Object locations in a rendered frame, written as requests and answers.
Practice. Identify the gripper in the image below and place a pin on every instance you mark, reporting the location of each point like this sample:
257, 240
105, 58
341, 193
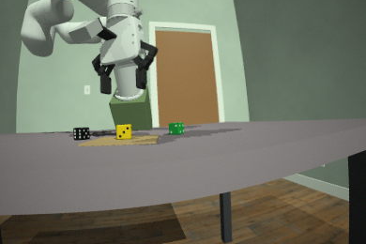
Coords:
123, 50

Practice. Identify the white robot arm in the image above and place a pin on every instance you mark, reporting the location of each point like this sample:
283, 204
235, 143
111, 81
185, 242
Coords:
45, 17

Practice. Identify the tan mat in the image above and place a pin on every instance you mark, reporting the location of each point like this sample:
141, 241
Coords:
136, 140

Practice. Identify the yellow die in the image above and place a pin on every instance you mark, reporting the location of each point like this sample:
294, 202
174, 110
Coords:
123, 132

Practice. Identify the black die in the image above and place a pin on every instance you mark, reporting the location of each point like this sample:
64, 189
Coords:
81, 133

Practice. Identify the green die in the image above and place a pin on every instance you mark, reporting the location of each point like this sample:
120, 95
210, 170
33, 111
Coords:
176, 128

